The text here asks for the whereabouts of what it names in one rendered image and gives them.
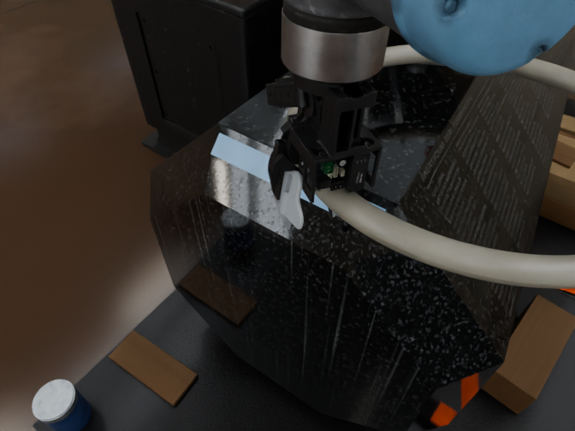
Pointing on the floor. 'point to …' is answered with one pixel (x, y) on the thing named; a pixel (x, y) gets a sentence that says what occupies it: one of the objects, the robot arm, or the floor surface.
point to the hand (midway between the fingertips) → (309, 210)
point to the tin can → (62, 406)
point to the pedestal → (198, 61)
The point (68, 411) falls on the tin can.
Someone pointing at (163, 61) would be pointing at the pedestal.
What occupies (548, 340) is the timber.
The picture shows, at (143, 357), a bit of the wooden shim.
